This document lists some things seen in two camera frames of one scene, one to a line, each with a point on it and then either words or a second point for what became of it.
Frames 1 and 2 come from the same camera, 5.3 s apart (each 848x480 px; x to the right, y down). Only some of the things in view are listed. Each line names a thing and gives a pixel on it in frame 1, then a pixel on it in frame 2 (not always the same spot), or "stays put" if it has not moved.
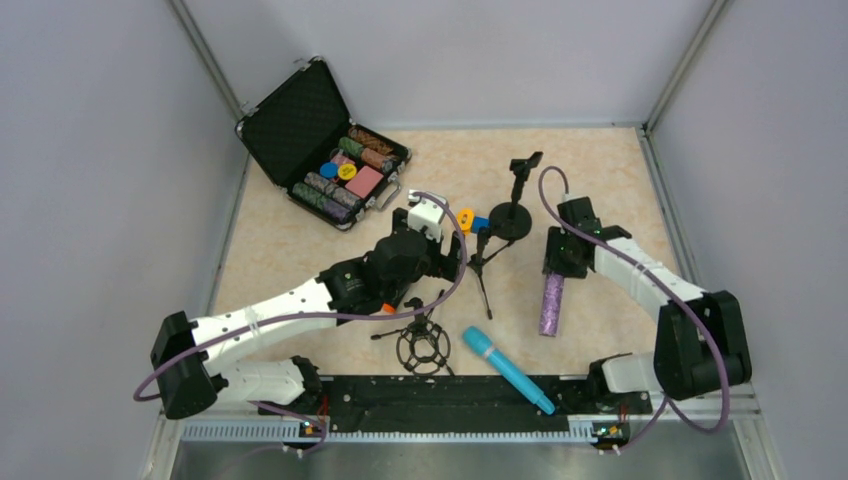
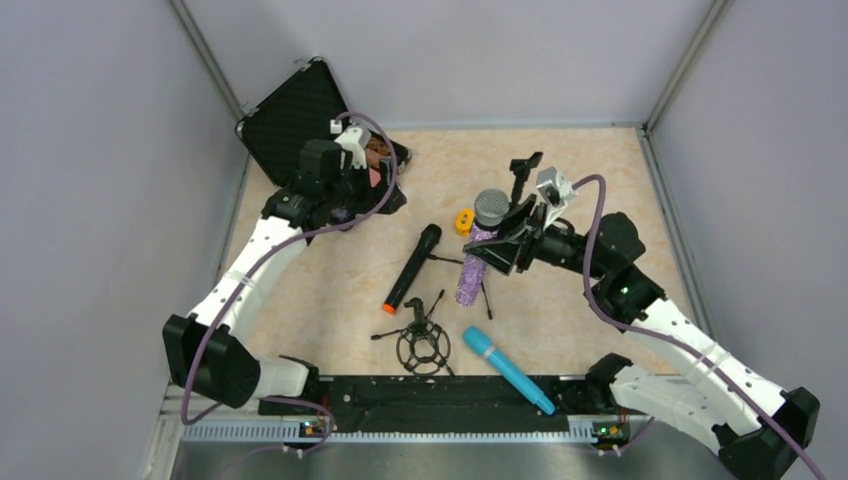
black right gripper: [559, 263] to [511, 229]
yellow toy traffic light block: [465, 220] stays put
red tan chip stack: [369, 140] stays put
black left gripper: [454, 250] to [370, 189]
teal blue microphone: [478, 340] stays put
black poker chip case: [304, 138] stays put
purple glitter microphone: [552, 301] to [490, 209]
